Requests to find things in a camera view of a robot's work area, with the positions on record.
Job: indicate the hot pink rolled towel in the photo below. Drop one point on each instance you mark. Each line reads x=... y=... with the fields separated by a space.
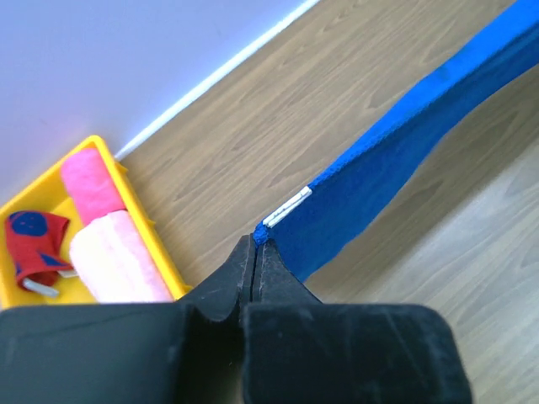
x=91 y=187

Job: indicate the blue towel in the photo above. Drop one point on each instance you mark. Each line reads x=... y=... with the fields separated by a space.
x=313 y=226

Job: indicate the red blue patterned cloth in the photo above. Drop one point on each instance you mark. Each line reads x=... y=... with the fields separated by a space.
x=34 y=240

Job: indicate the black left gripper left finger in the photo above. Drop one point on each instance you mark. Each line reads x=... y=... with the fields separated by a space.
x=130 y=353

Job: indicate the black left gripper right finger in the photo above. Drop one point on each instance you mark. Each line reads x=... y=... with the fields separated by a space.
x=299 y=350

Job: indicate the light pink rolled towel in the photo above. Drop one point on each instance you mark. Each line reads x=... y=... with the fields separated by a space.
x=114 y=263

